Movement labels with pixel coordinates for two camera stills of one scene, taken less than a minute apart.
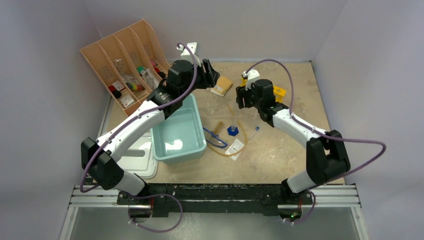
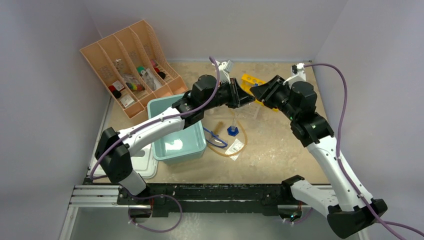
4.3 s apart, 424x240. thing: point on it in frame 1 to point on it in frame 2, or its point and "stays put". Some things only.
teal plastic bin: x=180 y=138 stays put
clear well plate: x=245 y=113 stays put
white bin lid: x=138 y=159 stays put
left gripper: x=208 y=77 to x=238 y=97
